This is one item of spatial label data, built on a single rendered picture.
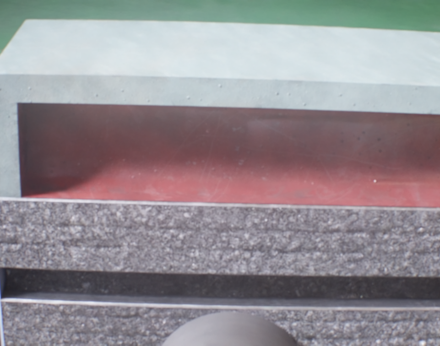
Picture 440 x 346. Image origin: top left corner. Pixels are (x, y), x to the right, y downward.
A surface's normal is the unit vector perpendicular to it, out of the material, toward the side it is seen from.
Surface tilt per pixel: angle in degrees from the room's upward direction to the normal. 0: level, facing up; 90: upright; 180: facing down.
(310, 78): 90
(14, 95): 0
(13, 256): 0
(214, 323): 86
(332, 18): 90
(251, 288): 7
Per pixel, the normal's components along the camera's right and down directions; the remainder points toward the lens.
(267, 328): 0.47, -0.79
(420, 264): 0.02, 0.38
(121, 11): 0.04, -0.92
